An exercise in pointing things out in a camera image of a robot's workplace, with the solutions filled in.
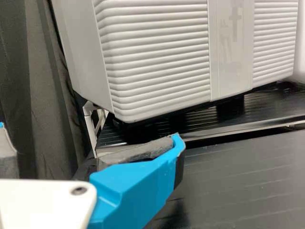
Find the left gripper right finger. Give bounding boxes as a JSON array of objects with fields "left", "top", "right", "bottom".
[{"left": 88, "top": 132, "right": 186, "bottom": 229}]

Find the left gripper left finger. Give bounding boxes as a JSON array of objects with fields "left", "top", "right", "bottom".
[{"left": 0, "top": 121, "right": 20, "bottom": 180}]

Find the black platform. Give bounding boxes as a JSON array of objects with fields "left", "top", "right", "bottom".
[
  {"left": 95, "top": 80, "right": 305, "bottom": 150},
  {"left": 71, "top": 128, "right": 305, "bottom": 229}
]

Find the white incubator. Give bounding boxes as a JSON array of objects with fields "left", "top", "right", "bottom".
[{"left": 51, "top": 0, "right": 246, "bottom": 125}]

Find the incubator door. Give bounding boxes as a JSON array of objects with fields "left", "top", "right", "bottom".
[{"left": 94, "top": 0, "right": 300, "bottom": 124}]

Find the white box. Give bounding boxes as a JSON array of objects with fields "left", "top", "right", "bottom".
[{"left": 289, "top": 0, "right": 305, "bottom": 84}]

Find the white slotted bracket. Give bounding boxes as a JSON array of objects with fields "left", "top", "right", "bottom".
[{"left": 82, "top": 99, "right": 111, "bottom": 158}]

